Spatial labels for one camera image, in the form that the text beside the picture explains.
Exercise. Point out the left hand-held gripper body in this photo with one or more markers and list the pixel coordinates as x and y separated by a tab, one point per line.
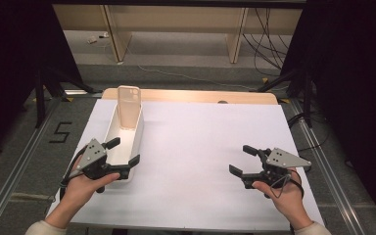
93	156

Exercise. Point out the white table cover sheet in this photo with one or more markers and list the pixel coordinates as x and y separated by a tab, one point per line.
209	196

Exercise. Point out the person's right hand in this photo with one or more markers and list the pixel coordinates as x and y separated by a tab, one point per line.
289	199

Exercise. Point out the black curtain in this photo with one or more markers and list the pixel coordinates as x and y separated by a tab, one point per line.
9	65
355	81

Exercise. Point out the black metal stand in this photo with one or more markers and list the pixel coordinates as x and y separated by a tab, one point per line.
40	98
307	98

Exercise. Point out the white oblong storage box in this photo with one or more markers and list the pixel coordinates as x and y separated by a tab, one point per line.
124	147

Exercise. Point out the aluminium floor rail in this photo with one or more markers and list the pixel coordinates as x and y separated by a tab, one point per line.
19	163
326	163

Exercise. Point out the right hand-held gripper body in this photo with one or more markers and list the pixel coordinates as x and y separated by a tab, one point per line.
284	159

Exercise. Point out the light wooden desk frame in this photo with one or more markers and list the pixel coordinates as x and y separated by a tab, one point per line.
176	18

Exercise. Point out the beige phone case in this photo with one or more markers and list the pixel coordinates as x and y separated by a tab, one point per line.
129	107

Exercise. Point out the person's left hand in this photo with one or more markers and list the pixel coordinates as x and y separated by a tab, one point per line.
78	192

